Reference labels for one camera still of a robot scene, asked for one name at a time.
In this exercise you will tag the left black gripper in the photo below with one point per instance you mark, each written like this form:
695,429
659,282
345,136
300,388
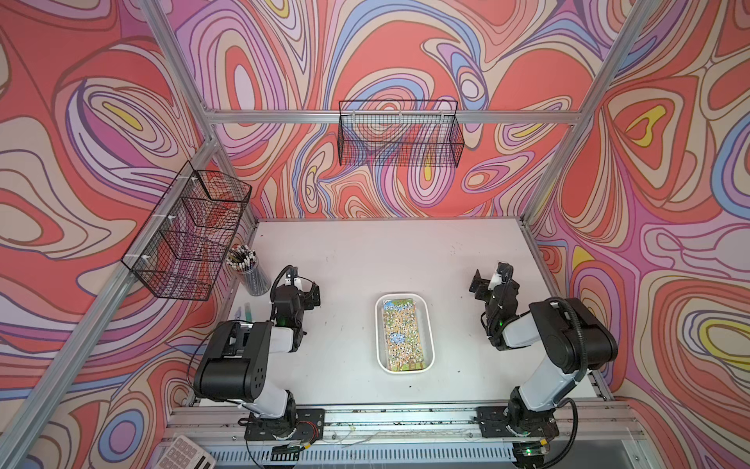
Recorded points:
308,302

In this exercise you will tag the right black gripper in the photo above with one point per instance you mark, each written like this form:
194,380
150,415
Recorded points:
482,285

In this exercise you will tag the white plastic storage tray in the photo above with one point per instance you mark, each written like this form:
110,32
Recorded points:
425,328

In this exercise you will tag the yellow green sticker sheet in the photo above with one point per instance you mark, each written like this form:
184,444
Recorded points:
404,350

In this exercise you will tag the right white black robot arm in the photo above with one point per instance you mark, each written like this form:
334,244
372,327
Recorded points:
574,340

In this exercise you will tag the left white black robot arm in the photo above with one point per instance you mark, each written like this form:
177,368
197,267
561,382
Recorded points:
234,367

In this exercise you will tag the mesh pen cup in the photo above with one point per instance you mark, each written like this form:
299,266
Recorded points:
253,277

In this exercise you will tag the bundle of pens in cup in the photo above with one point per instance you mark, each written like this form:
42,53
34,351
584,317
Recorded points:
241,258

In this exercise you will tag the white keypad device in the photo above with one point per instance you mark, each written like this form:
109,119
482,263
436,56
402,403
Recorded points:
185,454

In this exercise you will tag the black wire basket on left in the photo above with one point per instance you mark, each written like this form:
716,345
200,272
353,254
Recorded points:
179,253

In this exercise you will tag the black wire basket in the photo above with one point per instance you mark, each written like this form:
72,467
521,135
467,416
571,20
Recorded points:
399,132
179,253

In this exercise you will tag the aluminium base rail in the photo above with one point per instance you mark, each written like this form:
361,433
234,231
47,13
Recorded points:
596,434

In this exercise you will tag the black wire basket at back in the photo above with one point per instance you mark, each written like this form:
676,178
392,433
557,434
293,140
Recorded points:
399,132

